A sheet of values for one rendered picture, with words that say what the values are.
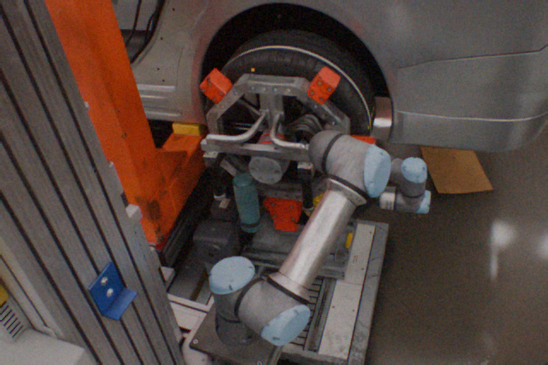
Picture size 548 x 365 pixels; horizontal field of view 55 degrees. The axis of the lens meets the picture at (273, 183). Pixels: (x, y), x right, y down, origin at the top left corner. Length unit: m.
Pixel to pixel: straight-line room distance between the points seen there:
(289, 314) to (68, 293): 0.49
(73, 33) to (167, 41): 0.62
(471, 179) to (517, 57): 1.34
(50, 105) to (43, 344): 0.45
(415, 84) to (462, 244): 1.09
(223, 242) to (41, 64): 1.54
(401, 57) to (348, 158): 0.75
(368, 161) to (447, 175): 1.95
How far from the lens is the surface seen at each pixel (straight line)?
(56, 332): 1.09
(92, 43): 1.71
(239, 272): 1.33
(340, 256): 2.50
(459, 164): 3.30
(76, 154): 0.98
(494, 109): 2.07
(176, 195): 2.26
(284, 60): 1.90
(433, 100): 2.05
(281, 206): 2.21
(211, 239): 2.33
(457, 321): 2.55
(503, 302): 2.66
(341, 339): 2.35
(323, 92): 1.82
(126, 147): 1.89
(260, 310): 1.28
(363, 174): 1.28
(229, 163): 2.16
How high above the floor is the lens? 2.06
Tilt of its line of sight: 41 degrees down
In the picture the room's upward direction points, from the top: 7 degrees counter-clockwise
